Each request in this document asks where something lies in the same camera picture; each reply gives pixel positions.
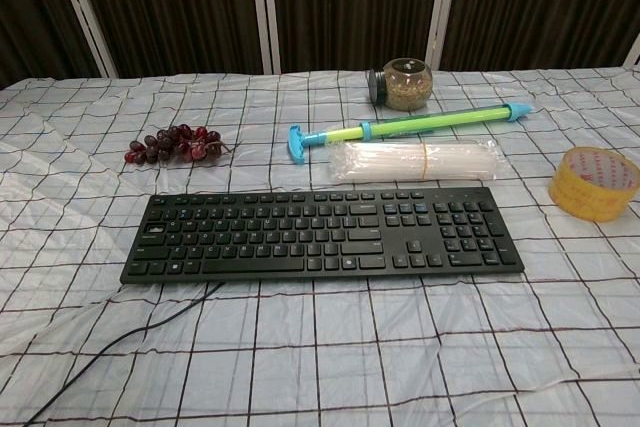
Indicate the yellow packing tape roll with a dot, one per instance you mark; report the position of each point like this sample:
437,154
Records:
593,184

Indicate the black computer keyboard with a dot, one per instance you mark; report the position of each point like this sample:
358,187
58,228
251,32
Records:
320,237

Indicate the clear bag of white straws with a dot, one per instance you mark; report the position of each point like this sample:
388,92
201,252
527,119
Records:
410,161

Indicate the dark folding screen white frame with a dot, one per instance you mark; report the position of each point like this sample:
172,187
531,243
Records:
320,7

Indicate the round glass jar black lid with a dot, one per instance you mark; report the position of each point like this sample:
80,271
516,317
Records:
404,84

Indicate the dark red grape bunch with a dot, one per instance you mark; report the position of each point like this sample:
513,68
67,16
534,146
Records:
172,145

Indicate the white checked plastic tablecloth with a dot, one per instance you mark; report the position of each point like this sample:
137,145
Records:
320,347

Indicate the green blue water pump toy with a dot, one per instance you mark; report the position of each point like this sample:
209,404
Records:
400,126

